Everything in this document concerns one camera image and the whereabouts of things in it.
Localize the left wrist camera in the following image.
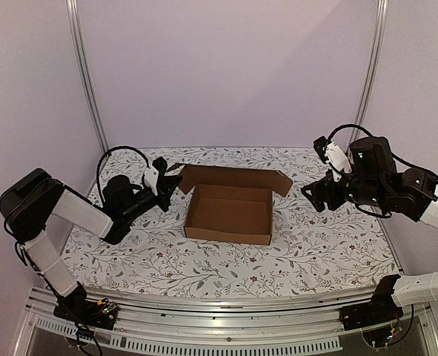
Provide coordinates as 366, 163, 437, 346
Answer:
142, 156, 167, 196

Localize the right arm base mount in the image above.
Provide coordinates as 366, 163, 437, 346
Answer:
339, 274, 403, 349

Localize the floral patterned table mat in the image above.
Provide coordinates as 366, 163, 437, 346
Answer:
62, 148, 399, 299

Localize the right aluminium corner post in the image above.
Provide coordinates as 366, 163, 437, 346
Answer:
354, 0, 390, 129

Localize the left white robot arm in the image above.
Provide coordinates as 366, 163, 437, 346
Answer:
0, 168, 182, 322

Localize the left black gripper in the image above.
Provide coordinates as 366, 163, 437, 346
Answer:
122, 175, 182, 223

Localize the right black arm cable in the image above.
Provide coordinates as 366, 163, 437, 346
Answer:
325, 124, 375, 145

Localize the left aluminium corner post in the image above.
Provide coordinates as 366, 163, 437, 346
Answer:
65, 0, 109, 153

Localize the aluminium corner post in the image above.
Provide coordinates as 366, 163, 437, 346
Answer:
65, 0, 109, 153
354, 0, 390, 129

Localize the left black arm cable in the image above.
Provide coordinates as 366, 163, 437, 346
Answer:
95, 146, 151, 201

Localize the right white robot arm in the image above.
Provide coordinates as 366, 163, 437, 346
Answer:
301, 136, 438, 323

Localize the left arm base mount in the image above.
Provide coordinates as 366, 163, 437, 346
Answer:
53, 289, 119, 330

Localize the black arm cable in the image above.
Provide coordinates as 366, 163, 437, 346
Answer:
325, 124, 375, 145
95, 146, 151, 201

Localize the brown cardboard box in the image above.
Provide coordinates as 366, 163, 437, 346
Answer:
179, 164, 293, 245

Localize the aluminium front rail frame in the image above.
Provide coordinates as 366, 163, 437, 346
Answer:
13, 285, 438, 356

